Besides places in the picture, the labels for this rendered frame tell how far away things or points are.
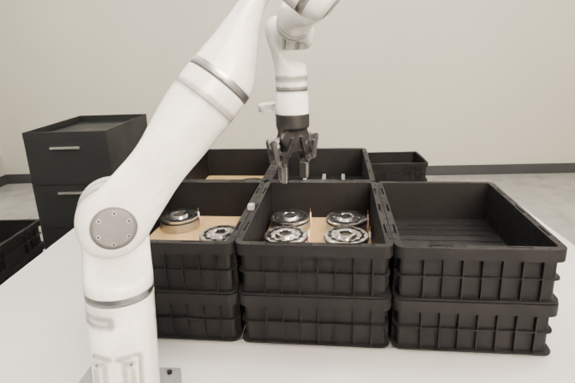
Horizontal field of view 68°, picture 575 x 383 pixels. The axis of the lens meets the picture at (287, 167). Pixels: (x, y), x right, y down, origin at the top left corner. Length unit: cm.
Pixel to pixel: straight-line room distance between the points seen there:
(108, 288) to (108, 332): 6
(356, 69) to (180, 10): 174
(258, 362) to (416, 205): 58
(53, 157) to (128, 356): 202
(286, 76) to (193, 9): 347
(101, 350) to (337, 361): 45
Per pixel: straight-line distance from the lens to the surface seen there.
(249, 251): 83
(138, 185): 56
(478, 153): 467
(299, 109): 93
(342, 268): 84
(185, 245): 86
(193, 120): 55
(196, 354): 95
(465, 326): 94
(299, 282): 85
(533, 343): 98
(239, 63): 57
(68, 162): 258
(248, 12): 59
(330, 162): 156
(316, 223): 116
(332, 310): 89
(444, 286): 88
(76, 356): 104
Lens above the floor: 128
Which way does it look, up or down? 16 degrees down
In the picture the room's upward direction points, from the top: 2 degrees counter-clockwise
